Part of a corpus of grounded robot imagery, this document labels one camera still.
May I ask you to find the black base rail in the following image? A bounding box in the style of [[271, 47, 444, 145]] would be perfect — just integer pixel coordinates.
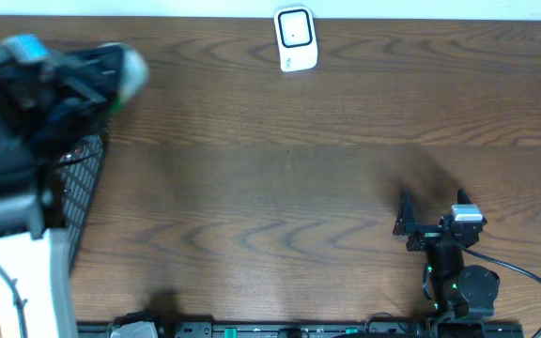
[[77, 315, 524, 338]]

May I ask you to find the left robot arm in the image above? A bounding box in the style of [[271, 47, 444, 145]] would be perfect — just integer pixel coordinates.
[[0, 35, 148, 337]]

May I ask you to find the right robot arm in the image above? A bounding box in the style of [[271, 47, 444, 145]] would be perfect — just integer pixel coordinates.
[[393, 189, 500, 320]]

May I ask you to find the grey plastic basket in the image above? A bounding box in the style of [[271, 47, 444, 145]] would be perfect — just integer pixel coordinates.
[[0, 133, 106, 318]]

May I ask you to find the white barcode scanner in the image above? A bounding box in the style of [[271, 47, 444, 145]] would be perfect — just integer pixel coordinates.
[[273, 6, 318, 72]]

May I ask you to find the green lid jar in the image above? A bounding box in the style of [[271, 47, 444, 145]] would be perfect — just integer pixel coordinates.
[[105, 43, 149, 115]]

